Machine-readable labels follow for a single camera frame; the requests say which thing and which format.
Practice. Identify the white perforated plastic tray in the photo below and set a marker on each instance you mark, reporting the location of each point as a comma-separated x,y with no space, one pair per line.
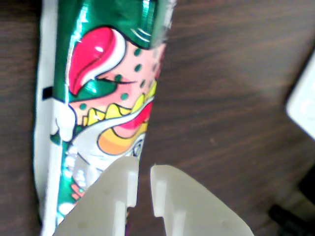
305,105

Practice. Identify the long green cartoon snack stick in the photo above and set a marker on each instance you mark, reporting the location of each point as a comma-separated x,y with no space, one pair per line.
98,73

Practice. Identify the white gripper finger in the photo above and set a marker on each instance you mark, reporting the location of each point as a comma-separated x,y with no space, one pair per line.
197,209
98,209

